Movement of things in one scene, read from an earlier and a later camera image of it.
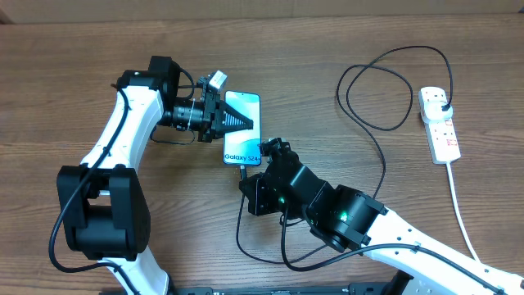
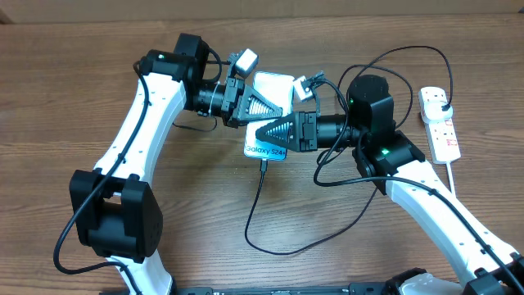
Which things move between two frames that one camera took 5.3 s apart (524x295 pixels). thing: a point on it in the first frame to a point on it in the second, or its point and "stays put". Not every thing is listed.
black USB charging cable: (268, 260) to (338, 228)
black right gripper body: (270, 197) to (309, 133)
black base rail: (377, 288) stays put
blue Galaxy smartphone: (244, 147) to (278, 90)
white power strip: (442, 138) stays put
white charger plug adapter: (432, 111) stays put
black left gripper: (214, 111) to (237, 88)
